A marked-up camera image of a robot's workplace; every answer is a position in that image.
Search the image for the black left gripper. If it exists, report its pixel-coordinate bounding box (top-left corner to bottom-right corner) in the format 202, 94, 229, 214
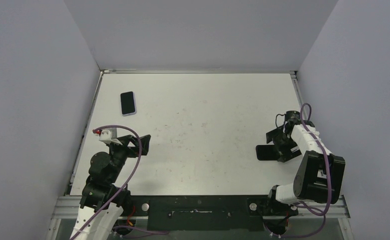
108, 134, 150, 183

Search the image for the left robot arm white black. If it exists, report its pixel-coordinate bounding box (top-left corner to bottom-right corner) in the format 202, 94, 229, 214
70, 129, 151, 240

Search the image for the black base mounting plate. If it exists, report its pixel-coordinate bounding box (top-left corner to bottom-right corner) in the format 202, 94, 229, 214
128, 195, 275, 232

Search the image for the black phone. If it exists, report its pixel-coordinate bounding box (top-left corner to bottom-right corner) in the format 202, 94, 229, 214
120, 91, 137, 116

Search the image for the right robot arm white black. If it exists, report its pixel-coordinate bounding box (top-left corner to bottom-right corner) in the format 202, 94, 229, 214
256, 110, 345, 216

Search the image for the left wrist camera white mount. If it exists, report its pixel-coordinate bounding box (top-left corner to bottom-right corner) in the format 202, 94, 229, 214
93, 127, 123, 145

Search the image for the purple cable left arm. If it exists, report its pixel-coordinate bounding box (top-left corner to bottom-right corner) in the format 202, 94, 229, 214
69, 124, 143, 240

